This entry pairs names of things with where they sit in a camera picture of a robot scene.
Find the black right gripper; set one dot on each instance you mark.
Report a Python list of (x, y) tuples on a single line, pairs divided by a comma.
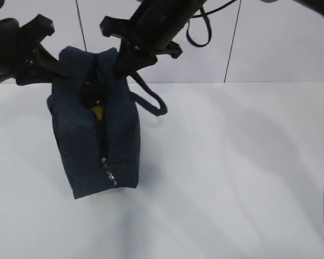
[(150, 31)]

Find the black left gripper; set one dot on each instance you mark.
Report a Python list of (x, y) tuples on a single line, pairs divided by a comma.
[(24, 59)]

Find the yellow lemon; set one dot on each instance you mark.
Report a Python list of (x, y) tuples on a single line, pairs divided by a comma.
[(99, 112)]

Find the dark blue lunch bag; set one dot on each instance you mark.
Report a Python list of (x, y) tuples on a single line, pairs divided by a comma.
[(99, 155)]

